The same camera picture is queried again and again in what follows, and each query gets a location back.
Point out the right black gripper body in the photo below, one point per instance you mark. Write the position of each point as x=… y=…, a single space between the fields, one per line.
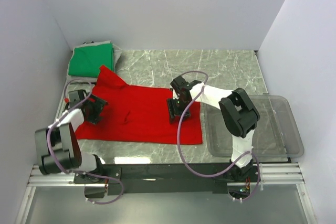
x=181 y=106

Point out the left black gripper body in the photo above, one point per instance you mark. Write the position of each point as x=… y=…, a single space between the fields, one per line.
x=94 y=109

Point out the red t shirt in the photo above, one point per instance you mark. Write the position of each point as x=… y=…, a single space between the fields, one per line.
x=138 y=114

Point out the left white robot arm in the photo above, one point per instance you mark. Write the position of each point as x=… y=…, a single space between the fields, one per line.
x=57 y=146

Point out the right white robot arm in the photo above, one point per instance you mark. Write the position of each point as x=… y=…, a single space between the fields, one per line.
x=238 y=111

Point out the folded green t shirt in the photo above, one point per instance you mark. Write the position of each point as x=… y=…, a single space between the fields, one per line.
x=87 y=60

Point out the folded grey t shirt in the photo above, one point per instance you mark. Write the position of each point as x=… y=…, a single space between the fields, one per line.
x=116 y=56

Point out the black base beam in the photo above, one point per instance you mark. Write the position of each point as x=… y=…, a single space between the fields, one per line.
x=158 y=178

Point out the clear plastic bin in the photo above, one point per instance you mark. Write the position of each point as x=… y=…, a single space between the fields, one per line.
x=276 y=135

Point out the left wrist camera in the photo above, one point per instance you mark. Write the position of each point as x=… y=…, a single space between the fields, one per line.
x=75 y=97

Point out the aluminium rail frame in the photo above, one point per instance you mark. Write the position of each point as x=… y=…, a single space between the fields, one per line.
x=283 y=197

